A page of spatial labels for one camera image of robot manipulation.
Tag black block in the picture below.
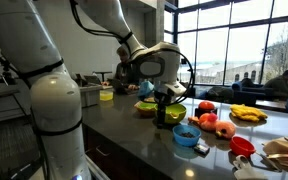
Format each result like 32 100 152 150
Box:
194 107 219 118

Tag red toy tomato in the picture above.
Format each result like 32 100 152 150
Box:
198 100 216 112

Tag seated person in olive jacket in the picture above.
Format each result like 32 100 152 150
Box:
263 68 288 101

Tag metal drawer handle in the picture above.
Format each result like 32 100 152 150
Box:
95 146 112 158

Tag yellow toy banana bunch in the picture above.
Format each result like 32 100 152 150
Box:
230 104 269 123

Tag small dark round table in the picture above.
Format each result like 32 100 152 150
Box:
93 70 113 83

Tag blue chair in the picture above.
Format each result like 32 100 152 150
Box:
231 81 243 92

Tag blue sofa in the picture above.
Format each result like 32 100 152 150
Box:
232 87 275 108

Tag person in dark hoodie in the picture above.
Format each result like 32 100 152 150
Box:
112 46 140 93

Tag white plastic clip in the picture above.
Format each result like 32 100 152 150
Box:
233 154 267 180

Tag white dish rack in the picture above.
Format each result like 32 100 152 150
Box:
78 83 104 108

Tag tan paper bag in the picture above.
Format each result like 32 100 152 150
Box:
262 136 288 169

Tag orange toy carrot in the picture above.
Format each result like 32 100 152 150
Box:
188 116 202 126

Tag black camera on tripod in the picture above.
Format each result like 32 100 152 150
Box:
0 59 18 86

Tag grey laptop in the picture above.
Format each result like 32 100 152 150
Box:
110 78 128 95
83 74 103 86

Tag black floor box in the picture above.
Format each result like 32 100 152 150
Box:
8 158 43 180

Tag dark backpack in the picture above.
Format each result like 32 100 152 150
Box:
206 85 234 103

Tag large green bowl with spout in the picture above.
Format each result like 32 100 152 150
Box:
154 102 188 125

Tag brown wooden coffee table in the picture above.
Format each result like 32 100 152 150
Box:
255 99 288 113

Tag small green bowl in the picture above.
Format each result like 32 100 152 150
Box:
139 100 158 111

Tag dark coffee beans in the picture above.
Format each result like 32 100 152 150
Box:
179 132 196 139

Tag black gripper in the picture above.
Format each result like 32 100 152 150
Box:
153 90 172 129

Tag blue plastic bowl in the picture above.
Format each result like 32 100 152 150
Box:
172 124 203 148

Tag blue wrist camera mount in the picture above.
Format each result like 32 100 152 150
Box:
137 80 156 98

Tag yellow translucent container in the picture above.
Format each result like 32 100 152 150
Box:
99 89 114 102

